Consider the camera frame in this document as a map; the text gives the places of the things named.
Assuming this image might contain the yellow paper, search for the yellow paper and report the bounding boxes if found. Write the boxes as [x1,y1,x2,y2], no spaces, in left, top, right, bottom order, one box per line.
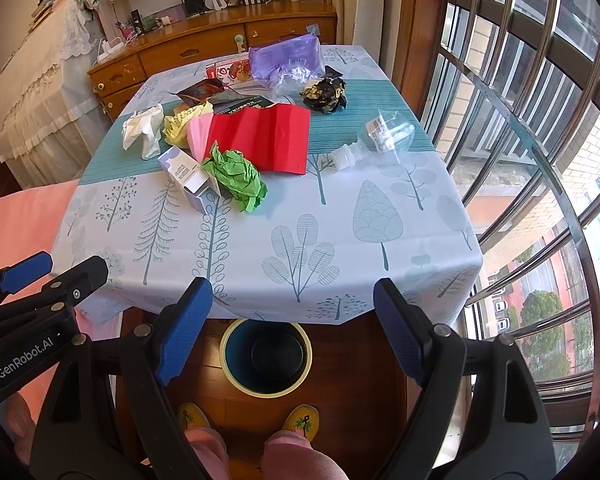
[163,102,213,148]

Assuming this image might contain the yellow slipper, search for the yellow slipper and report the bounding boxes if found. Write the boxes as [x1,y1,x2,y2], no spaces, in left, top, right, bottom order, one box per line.
[283,404,320,442]
[178,402,211,431]

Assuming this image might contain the metal window grille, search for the metal window grille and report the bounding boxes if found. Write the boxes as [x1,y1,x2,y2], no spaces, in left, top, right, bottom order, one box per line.
[422,0,600,453]

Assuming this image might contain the wooden desk with drawers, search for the wooden desk with drawers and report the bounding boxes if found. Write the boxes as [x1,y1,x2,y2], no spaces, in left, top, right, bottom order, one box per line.
[88,0,337,119]

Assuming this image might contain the red white carton box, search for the red white carton box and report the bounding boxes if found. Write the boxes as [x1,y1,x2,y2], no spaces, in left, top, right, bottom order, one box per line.
[206,56,252,84]

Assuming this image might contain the pink bed cover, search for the pink bed cover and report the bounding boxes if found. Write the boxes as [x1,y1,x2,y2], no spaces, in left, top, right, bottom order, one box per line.
[0,180,121,422]

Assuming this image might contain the black photo frame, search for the black photo frame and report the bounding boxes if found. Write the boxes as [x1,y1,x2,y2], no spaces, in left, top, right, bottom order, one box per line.
[181,0,209,16]

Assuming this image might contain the tree print tablecloth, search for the tree print tablecloth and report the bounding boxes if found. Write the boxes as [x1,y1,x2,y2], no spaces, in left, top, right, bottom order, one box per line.
[52,46,483,324]

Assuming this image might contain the clear plastic bottle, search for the clear plastic bottle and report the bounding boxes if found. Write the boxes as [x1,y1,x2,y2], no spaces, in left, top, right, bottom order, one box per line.
[328,110,415,171]

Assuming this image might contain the small white purple box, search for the small white purple box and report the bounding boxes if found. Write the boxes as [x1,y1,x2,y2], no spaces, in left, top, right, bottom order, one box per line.
[158,146,221,214]

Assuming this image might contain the white power strip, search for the white power strip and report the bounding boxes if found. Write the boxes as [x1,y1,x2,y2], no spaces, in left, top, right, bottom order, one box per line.
[97,37,126,63]

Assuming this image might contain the green yellow tea box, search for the green yellow tea box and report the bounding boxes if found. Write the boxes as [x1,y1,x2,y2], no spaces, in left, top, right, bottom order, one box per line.
[213,96,274,115]

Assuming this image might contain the right yellow slipper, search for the right yellow slipper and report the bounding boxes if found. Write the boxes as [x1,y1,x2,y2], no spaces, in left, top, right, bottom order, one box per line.
[283,404,320,442]

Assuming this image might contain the blue cream trash bin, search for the blue cream trash bin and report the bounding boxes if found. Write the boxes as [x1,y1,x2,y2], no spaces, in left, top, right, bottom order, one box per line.
[220,318,313,399]

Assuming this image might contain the black gold wrapper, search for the black gold wrapper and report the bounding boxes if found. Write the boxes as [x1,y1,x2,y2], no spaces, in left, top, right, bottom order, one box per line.
[300,77,348,114]

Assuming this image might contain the red paper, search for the red paper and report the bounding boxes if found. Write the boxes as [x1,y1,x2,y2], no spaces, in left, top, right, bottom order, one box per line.
[204,104,311,174]

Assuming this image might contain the person left hand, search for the person left hand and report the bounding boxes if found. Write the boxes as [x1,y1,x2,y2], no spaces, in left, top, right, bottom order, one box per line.
[5,393,35,466]

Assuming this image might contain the green paper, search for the green paper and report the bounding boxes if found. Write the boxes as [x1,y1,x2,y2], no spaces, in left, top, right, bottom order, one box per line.
[202,142,268,212]

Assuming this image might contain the white tissue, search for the white tissue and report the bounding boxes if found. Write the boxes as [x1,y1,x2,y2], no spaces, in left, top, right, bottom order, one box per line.
[122,104,164,160]

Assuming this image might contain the left yellow slipper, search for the left yellow slipper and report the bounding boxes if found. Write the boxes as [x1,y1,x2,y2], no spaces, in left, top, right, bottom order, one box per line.
[178,402,211,431]

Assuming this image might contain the purple plastic bag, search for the purple plastic bag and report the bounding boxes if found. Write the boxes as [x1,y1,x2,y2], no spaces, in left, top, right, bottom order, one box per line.
[249,34,325,96]

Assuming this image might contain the black card packet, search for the black card packet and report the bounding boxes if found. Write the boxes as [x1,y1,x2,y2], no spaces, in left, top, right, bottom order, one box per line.
[324,65,342,79]

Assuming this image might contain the pink trousers legs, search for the pink trousers legs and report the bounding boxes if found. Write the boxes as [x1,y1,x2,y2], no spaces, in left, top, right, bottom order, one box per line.
[184,427,347,480]

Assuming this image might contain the orange foil snack packet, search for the orange foil snack packet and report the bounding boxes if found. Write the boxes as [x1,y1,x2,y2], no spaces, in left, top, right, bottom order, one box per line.
[176,78,225,106]

